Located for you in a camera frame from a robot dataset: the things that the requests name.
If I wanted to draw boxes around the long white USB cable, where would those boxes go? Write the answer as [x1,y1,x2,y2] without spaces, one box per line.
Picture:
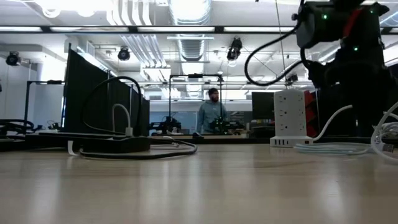
[369,102,398,163]

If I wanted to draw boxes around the black USB cable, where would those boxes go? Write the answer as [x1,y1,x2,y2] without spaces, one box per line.
[66,75,198,161]

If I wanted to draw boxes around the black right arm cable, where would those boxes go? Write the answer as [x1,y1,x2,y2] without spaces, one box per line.
[244,18,312,87]

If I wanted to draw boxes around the red cabinet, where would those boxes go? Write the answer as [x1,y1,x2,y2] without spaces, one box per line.
[303,90,320,138]

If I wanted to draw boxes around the overhead light bar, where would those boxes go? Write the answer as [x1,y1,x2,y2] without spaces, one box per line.
[0,24,398,35]

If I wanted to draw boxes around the black ceiling spotlight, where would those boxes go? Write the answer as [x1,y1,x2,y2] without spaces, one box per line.
[226,37,243,62]
[5,51,22,67]
[117,45,131,62]

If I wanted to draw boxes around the black monitor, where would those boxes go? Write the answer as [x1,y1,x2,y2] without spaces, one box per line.
[251,91,276,121]

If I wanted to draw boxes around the black coiled cord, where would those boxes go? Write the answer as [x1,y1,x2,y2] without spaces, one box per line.
[0,119,35,138]

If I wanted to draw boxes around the black power strip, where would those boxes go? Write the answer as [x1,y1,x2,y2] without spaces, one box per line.
[24,131,152,154]

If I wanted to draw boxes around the white tower power strip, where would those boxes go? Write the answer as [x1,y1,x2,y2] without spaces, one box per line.
[269,89,314,149]

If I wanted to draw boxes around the silver ventilation duct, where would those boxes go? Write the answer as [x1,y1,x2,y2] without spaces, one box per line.
[167,0,215,62]

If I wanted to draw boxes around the person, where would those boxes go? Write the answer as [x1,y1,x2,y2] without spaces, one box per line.
[196,87,229,134]

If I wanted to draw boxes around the black background gantry frame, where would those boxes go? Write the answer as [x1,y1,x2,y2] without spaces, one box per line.
[24,79,66,127]
[169,73,223,135]

